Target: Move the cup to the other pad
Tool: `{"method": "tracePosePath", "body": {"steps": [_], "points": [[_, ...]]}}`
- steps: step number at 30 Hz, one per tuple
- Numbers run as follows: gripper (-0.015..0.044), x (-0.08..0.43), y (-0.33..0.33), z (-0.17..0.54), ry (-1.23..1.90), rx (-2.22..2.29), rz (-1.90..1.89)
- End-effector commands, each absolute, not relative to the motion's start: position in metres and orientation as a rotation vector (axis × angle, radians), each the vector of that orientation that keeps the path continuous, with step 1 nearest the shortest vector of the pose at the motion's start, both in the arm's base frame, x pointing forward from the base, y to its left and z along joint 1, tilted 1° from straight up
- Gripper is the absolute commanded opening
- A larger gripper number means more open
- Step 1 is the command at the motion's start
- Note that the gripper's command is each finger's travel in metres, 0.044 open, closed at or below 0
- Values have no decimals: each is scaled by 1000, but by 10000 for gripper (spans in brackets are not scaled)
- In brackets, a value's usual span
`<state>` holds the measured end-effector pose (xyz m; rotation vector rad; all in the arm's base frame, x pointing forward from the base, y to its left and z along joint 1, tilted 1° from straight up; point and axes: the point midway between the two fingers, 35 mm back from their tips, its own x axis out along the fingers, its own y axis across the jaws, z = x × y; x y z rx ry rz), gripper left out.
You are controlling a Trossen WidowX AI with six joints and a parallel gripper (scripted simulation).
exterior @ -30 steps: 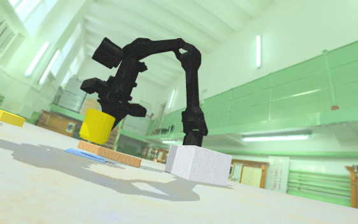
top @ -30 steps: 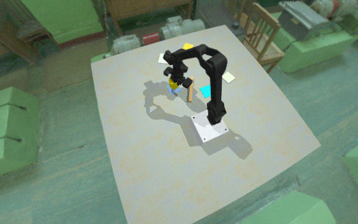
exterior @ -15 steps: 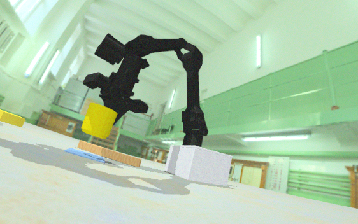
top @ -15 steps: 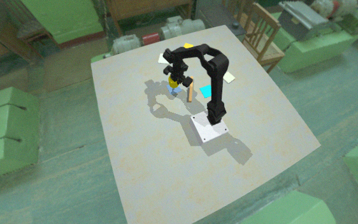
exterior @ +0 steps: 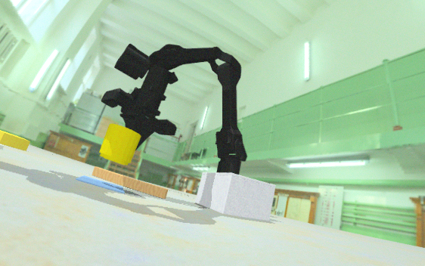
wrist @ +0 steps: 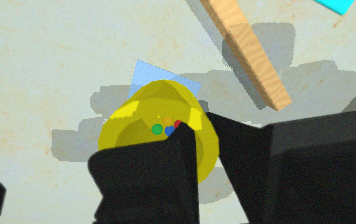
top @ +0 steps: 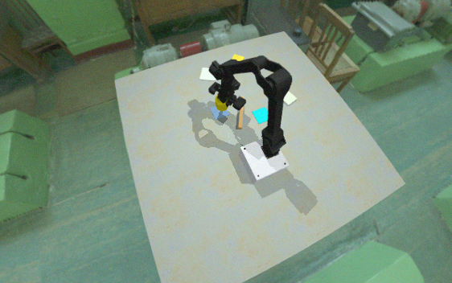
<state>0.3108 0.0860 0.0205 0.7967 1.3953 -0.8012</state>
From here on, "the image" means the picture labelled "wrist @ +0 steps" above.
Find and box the blue marble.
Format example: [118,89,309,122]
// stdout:
[164,125,175,136]

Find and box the red marble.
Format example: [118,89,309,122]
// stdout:
[174,120,181,129]

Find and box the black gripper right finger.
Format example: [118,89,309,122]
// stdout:
[205,111,356,223]

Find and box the green marble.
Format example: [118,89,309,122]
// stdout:
[152,124,163,135]

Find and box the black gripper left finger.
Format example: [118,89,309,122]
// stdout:
[87,121,200,224]

